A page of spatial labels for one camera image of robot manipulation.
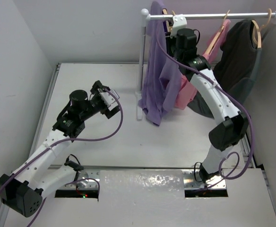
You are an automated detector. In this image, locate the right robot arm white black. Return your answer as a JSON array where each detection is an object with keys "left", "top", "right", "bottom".
[{"left": 166, "top": 28, "right": 249, "bottom": 183}]

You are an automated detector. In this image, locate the purple cable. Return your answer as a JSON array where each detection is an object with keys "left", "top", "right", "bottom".
[
  {"left": 0, "top": 87, "right": 124, "bottom": 227},
  {"left": 155, "top": 22, "right": 253, "bottom": 190}
]

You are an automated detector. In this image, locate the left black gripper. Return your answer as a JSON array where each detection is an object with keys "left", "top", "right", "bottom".
[{"left": 79, "top": 81, "right": 119, "bottom": 121}]

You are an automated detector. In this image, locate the pink t shirt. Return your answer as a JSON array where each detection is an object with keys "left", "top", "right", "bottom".
[{"left": 174, "top": 19, "right": 231, "bottom": 110}]

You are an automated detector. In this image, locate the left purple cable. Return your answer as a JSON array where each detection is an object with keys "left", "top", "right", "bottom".
[{"left": 0, "top": 87, "right": 124, "bottom": 227}]

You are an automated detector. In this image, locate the wooden hanger holding dark shirt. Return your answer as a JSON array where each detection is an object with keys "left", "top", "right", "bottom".
[{"left": 251, "top": 8, "right": 272, "bottom": 49}]

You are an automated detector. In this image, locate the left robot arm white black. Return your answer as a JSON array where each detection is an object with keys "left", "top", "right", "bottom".
[{"left": 0, "top": 81, "right": 123, "bottom": 218}]

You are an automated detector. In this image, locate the metal base plate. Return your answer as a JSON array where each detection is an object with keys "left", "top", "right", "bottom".
[
  {"left": 61, "top": 170, "right": 100, "bottom": 190},
  {"left": 182, "top": 169, "right": 226, "bottom": 190}
]

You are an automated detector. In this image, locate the wooden hanger holding pink shirt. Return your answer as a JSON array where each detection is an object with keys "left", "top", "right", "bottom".
[{"left": 204, "top": 10, "right": 230, "bottom": 55}]

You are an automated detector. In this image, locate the aluminium table frame rail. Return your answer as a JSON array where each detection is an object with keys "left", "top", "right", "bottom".
[{"left": 0, "top": 63, "right": 61, "bottom": 227}]

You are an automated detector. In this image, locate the dark grey t shirt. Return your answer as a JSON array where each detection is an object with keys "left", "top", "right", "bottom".
[{"left": 187, "top": 19, "right": 263, "bottom": 119}]

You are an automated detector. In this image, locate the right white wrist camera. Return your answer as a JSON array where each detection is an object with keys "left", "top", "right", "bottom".
[{"left": 170, "top": 14, "right": 187, "bottom": 38}]

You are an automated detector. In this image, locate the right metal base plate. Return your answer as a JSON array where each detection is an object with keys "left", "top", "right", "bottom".
[{"left": 182, "top": 169, "right": 226, "bottom": 190}]

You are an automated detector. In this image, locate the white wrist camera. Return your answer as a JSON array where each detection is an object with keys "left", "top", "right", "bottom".
[
  {"left": 98, "top": 89, "right": 120, "bottom": 107},
  {"left": 170, "top": 14, "right": 187, "bottom": 38}
]

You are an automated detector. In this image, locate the purple t shirt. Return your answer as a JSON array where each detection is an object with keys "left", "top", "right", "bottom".
[{"left": 138, "top": 0, "right": 185, "bottom": 127}]

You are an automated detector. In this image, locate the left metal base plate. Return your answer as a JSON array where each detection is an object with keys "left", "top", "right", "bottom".
[{"left": 61, "top": 170, "right": 100, "bottom": 190}]

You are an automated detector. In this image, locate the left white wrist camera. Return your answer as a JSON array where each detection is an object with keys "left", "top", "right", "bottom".
[{"left": 98, "top": 89, "right": 120, "bottom": 107}]

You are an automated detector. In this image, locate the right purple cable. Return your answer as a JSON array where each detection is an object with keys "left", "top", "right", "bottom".
[{"left": 155, "top": 22, "right": 253, "bottom": 190}]

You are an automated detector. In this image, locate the silver clothes rack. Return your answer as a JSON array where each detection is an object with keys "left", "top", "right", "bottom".
[{"left": 135, "top": 6, "right": 276, "bottom": 121}]

